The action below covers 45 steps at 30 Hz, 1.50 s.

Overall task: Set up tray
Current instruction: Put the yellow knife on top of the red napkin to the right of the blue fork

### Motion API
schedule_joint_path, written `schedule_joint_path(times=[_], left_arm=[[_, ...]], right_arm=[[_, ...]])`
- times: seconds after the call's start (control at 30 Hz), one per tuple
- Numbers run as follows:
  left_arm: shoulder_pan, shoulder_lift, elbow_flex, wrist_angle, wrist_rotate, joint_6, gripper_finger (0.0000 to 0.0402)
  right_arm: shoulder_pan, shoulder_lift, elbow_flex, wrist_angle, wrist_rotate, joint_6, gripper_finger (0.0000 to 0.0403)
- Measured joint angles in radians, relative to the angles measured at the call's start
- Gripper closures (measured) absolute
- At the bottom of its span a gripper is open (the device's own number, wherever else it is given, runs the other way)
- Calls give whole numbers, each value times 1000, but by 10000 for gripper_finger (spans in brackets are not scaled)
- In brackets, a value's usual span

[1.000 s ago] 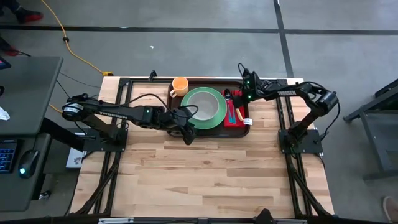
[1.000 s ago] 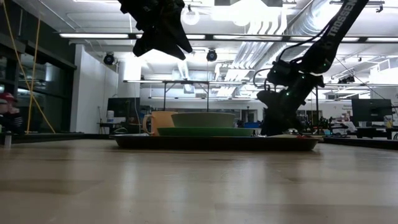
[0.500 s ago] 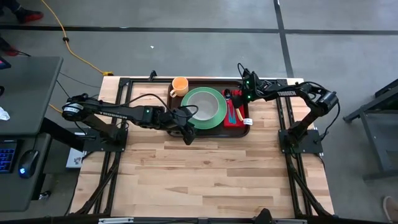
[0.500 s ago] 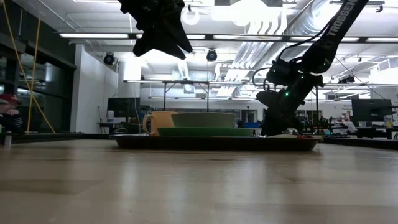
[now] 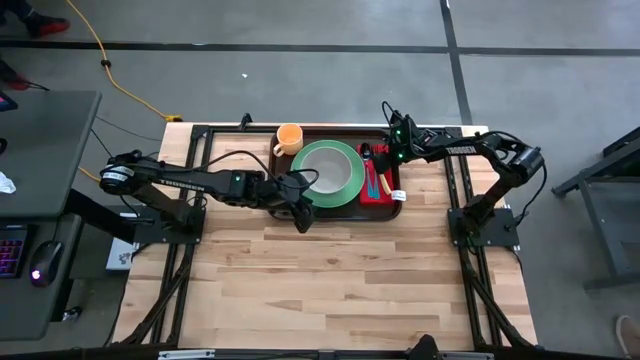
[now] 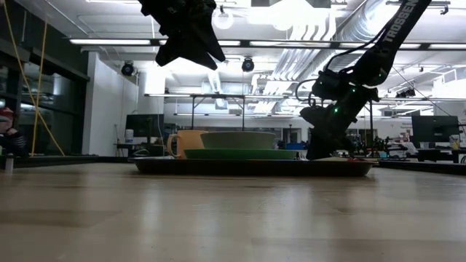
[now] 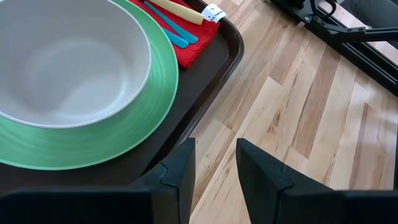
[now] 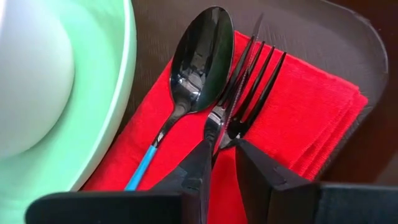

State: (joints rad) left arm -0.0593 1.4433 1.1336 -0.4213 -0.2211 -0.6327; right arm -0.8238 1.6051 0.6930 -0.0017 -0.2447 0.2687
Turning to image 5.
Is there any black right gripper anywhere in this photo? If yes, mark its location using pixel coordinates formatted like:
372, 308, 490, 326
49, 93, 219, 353
373, 130, 430, 176

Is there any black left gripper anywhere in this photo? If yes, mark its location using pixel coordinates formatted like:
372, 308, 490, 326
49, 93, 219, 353
257, 172, 316, 235

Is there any blue handled spoon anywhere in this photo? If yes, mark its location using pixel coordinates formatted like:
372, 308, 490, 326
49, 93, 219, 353
359, 142, 376, 200

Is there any green plate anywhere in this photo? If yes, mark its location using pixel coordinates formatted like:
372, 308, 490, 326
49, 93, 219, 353
289, 138, 366, 209

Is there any red cloth napkin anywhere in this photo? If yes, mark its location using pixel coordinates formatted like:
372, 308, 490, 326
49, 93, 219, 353
357, 143, 407, 207

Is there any beige grey bowl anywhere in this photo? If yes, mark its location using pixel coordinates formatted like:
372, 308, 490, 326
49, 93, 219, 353
299, 147, 354, 195

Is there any pale orange mug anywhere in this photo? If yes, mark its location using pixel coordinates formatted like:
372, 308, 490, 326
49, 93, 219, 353
272, 123, 305, 158

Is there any dark brown plastic tray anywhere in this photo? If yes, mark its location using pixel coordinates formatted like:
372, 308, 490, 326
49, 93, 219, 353
264, 127, 404, 223

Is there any black unidentified object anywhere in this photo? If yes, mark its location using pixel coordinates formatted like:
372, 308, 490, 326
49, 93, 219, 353
407, 333, 442, 360

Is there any white printed box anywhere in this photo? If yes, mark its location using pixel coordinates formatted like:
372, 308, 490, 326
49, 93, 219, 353
105, 212, 139, 271

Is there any grey metal table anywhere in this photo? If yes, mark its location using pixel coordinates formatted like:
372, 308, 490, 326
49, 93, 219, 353
551, 127, 640, 292

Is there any black computer mouse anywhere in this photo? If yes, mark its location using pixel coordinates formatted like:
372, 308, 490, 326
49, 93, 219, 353
28, 240, 64, 288

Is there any grey desk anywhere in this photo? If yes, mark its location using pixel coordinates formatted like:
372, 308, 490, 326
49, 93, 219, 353
0, 89, 103, 341

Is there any backlit keyboard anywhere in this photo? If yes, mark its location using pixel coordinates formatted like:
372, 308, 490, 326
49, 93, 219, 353
0, 224, 29, 280

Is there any person's grey shoe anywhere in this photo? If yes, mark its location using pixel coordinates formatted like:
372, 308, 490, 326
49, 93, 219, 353
615, 314, 640, 359

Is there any dark screen device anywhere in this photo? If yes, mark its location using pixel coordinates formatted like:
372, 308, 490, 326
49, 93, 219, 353
0, 89, 19, 114

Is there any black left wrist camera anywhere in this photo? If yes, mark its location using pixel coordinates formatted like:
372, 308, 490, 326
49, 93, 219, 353
279, 172, 307, 199

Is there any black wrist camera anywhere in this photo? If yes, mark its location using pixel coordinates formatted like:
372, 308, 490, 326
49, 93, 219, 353
279, 172, 307, 199
388, 110, 419, 139

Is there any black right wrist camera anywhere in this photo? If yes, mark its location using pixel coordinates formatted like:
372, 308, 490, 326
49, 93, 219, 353
388, 110, 419, 139

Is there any black aluminium table frame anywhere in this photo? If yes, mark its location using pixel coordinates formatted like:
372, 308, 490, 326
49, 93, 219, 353
112, 110, 539, 351

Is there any yellow power cable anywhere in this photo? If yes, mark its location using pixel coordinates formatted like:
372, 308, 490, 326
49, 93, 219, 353
64, 0, 184, 182

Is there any black floor cable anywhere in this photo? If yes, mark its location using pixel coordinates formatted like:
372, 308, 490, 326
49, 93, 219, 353
94, 115, 164, 143

